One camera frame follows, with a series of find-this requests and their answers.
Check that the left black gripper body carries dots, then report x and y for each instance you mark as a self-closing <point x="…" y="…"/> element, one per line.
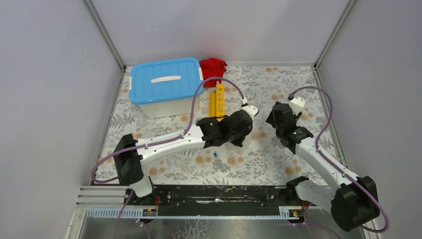
<point x="237" y="139"/>

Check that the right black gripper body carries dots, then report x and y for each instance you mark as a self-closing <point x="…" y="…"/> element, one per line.
<point x="269" y="120"/>

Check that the clear plastic tube rack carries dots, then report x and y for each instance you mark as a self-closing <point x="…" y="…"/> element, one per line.
<point x="251" y="142"/>

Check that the blue plastic bin lid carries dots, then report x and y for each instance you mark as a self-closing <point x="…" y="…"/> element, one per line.
<point x="165" y="80"/>

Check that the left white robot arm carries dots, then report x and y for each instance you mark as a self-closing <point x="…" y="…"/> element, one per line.
<point x="130" y="154"/>

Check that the yellow test tube rack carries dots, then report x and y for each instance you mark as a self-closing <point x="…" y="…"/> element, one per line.
<point x="217" y="103"/>

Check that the floral patterned table mat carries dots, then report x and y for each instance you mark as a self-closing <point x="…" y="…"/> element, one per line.
<point x="269" y="164"/>

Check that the red cloth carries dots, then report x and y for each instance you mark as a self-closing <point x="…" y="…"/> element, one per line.
<point x="213" y="67"/>

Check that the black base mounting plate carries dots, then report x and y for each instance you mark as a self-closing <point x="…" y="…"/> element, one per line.
<point x="219" y="201"/>

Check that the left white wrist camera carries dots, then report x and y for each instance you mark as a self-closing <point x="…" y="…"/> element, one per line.
<point x="253" y="111"/>

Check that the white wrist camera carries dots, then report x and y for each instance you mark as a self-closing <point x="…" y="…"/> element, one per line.
<point x="253" y="111"/>
<point x="296" y="104"/>

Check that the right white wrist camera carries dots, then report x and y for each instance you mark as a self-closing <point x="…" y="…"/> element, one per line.
<point x="296" y="104"/>

